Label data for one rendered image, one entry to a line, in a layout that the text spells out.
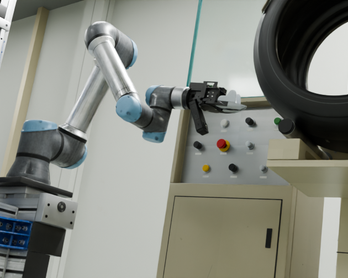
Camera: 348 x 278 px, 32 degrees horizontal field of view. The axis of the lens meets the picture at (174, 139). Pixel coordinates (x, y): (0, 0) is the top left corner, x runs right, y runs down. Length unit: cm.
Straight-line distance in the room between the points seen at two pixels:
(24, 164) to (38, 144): 8
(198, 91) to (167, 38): 403
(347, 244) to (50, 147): 102
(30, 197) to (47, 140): 22
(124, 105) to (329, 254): 280
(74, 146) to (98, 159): 385
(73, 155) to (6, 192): 28
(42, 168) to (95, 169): 395
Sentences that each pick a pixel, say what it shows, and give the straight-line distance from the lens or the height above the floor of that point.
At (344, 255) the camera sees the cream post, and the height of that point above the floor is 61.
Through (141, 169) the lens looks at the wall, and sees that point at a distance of 559.
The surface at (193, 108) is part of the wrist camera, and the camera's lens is 192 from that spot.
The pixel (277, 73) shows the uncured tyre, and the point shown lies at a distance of 173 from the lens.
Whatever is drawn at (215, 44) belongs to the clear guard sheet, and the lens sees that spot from 275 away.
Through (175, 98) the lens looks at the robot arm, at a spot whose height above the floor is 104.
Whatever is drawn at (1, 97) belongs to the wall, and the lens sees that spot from 773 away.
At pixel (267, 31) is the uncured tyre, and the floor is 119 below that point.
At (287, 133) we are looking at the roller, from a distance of 166.
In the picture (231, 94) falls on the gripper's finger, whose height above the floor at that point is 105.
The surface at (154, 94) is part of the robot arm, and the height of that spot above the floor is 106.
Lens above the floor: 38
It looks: 16 degrees up
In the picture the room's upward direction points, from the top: 8 degrees clockwise
